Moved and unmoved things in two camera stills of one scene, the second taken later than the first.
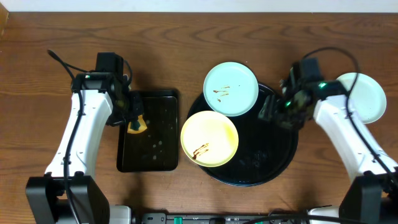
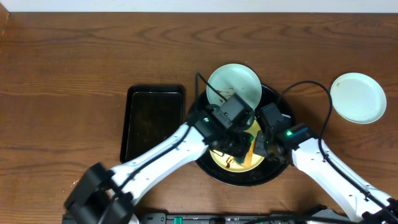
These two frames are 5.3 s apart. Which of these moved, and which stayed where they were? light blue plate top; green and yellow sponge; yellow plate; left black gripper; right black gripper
Moved: green and yellow sponge; yellow plate; left black gripper; right black gripper
Stayed: light blue plate top
